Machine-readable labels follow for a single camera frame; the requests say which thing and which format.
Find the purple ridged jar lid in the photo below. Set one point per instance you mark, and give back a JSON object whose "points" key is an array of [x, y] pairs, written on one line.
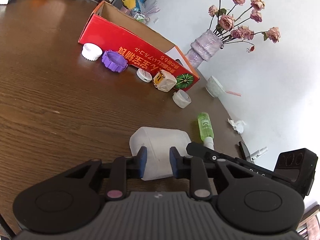
{"points": [[114, 61]]}

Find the green spray bottle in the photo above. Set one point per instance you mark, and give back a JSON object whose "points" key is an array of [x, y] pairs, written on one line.
{"points": [[206, 130]]}

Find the translucent white plastic jar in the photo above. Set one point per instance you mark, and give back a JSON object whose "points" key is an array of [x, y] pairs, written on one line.
{"points": [[158, 142]]}

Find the pale green ceramic bowl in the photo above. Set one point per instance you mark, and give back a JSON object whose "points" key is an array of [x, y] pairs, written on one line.
{"points": [[214, 88]]}

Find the pink spoon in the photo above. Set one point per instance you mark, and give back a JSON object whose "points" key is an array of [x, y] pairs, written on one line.
{"points": [[233, 93]]}

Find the white ridged jar lid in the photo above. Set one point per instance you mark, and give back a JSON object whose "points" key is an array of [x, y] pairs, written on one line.
{"points": [[91, 51]]}

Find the dried pink rose bouquet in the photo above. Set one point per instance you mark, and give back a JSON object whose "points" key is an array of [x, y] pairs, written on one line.
{"points": [[230, 29]]}

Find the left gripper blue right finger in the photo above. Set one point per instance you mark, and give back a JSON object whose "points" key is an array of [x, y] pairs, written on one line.
{"points": [[176, 162]]}

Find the yellow blue toy pile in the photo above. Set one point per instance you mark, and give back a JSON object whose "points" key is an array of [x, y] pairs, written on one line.
{"points": [[131, 1]]}

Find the red cardboard tray box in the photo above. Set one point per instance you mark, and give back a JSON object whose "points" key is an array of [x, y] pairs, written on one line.
{"points": [[142, 47]]}

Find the crumpled white tissue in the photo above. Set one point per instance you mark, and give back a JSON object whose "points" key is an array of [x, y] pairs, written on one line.
{"points": [[237, 126]]}

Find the flat white round case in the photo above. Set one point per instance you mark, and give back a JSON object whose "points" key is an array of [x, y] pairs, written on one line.
{"points": [[144, 75]]}

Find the purple textured flower vase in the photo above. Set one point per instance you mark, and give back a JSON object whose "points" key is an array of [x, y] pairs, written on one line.
{"points": [[203, 48]]}

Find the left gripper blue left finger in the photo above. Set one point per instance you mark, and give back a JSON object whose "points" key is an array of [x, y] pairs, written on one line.
{"points": [[141, 158]]}

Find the small translucent plastic cup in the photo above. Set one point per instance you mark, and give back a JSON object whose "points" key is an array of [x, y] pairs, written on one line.
{"points": [[181, 99]]}

